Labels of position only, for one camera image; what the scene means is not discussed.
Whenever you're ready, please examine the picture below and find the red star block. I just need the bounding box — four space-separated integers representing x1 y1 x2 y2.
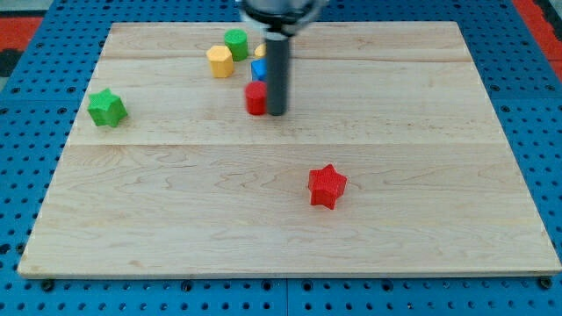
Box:
307 164 348 210

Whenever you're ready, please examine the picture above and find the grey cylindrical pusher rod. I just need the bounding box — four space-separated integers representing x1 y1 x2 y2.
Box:
265 32 290 116

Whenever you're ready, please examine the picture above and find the wooden board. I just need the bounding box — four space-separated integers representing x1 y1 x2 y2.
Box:
18 22 561 280

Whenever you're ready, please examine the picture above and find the small yellow block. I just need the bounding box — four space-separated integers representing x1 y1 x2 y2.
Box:
254 43 266 59

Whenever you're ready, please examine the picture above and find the blue cube block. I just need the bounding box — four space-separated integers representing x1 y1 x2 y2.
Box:
250 58 267 82

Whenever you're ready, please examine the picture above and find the red cylinder block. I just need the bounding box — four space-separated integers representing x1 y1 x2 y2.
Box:
244 81 267 115

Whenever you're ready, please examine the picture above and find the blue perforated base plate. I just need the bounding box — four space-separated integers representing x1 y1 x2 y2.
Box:
1 1 561 315

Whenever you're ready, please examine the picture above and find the green cylinder block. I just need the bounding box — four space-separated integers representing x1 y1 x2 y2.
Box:
224 29 249 61

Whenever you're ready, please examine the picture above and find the yellow hexagon block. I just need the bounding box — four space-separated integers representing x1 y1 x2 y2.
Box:
205 46 234 78

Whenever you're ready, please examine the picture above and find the green star block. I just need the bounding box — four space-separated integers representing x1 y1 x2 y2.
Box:
87 89 128 127

